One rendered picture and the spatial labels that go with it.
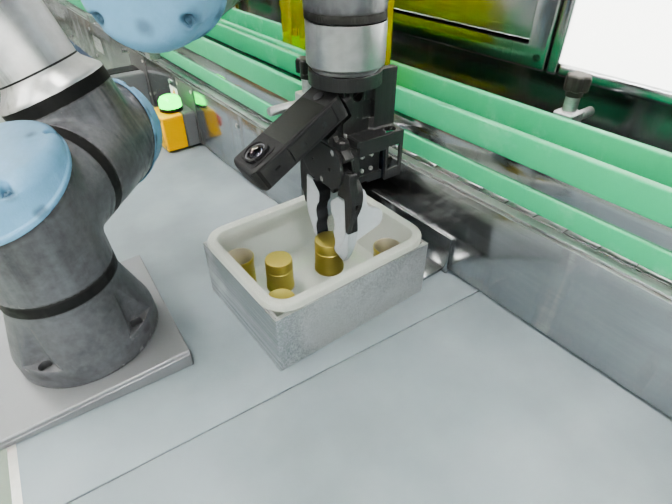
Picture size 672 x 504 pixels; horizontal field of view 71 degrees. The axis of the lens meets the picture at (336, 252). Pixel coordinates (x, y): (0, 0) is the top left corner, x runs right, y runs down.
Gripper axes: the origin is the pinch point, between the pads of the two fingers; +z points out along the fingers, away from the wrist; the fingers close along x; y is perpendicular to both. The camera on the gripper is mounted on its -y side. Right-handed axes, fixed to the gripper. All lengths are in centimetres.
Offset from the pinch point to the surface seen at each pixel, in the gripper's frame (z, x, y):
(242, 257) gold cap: 4.0, 8.5, -7.7
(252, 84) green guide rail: -8.8, 32.5, 7.6
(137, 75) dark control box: 1, 81, 2
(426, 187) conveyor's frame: -2.0, 0.8, 16.3
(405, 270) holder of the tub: 3.8, -5.7, 7.4
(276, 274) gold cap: 3.7, 2.8, -5.9
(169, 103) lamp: -1, 55, 0
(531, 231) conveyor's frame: -3.5, -14.8, 16.9
